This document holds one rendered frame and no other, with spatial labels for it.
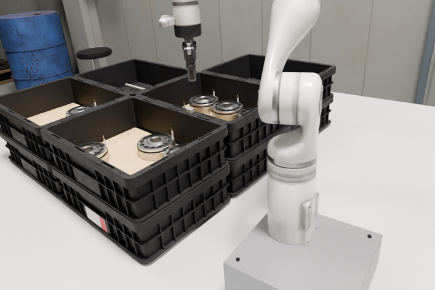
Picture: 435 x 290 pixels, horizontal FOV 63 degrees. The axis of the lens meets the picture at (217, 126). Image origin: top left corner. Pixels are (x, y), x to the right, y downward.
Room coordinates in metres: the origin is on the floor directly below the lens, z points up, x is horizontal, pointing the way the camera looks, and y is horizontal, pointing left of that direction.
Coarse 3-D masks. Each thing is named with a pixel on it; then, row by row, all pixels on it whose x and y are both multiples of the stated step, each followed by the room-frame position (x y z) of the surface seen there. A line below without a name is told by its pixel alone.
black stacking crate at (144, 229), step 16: (64, 176) 0.78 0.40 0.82; (224, 176) 0.76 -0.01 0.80; (64, 192) 0.83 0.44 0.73; (80, 192) 0.73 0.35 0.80; (192, 192) 0.67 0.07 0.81; (208, 192) 0.73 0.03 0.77; (224, 192) 0.77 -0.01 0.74; (80, 208) 0.76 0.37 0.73; (96, 208) 0.71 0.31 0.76; (112, 208) 0.63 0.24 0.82; (176, 208) 0.64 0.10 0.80; (192, 208) 0.68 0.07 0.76; (208, 208) 0.72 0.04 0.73; (112, 224) 0.65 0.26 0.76; (128, 224) 0.59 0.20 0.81; (144, 224) 0.57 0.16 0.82; (160, 224) 0.61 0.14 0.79; (176, 224) 0.65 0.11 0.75; (192, 224) 0.68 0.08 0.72; (128, 240) 0.62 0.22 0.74; (144, 240) 0.58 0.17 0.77; (160, 240) 0.61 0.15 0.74; (176, 240) 0.63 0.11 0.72; (144, 256) 0.58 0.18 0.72
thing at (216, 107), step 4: (228, 100) 1.12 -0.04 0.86; (232, 100) 1.12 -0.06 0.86; (216, 104) 1.10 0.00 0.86; (236, 104) 1.08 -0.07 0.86; (240, 104) 1.08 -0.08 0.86; (212, 108) 1.07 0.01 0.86; (216, 108) 1.07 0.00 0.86; (220, 108) 1.06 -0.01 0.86; (232, 108) 1.05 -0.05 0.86; (236, 108) 1.05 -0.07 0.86; (240, 108) 1.05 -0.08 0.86; (220, 112) 1.03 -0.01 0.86; (224, 112) 1.03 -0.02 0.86; (228, 112) 1.03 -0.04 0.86; (232, 112) 1.03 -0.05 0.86
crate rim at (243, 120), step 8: (200, 72) 1.25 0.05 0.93; (176, 80) 1.17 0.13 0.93; (232, 80) 1.14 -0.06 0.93; (240, 80) 1.12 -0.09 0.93; (152, 88) 1.11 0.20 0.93; (160, 88) 1.12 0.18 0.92; (144, 96) 1.03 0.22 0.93; (168, 104) 0.95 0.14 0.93; (248, 112) 0.85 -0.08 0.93; (256, 112) 0.86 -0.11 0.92; (216, 120) 0.81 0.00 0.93; (224, 120) 0.81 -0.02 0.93; (232, 120) 0.80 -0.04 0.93; (240, 120) 0.81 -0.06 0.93; (248, 120) 0.83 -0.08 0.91; (232, 128) 0.79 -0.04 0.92
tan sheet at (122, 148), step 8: (136, 128) 1.02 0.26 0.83; (120, 136) 0.97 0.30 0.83; (128, 136) 0.97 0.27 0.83; (136, 136) 0.96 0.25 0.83; (144, 136) 0.96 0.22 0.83; (112, 144) 0.92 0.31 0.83; (120, 144) 0.91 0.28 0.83; (128, 144) 0.91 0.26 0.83; (136, 144) 0.91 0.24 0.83; (176, 144) 0.89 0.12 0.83; (112, 152) 0.87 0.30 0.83; (120, 152) 0.87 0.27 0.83; (128, 152) 0.86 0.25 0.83; (136, 152) 0.86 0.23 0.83; (112, 160) 0.82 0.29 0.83; (120, 160) 0.82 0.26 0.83; (128, 160) 0.82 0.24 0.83; (136, 160) 0.82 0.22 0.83; (144, 160) 0.81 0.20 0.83; (120, 168) 0.78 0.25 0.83; (128, 168) 0.78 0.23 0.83; (136, 168) 0.77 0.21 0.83
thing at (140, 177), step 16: (128, 96) 1.04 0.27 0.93; (176, 112) 0.89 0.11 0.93; (48, 128) 0.84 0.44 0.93; (224, 128) 0.76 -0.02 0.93; (64, 144) 0.74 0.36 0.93; (192, 144) 0.69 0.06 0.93; (208, 144) 0.72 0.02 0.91; (80, 160) 0.69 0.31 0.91; (96, 160) 0.65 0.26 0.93; (160, 160) 0.63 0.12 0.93; (176, 160) 0.65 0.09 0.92; (112, 176) 0.60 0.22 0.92; (128, 176) 0.58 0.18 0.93; (144, 176) 0.59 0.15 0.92
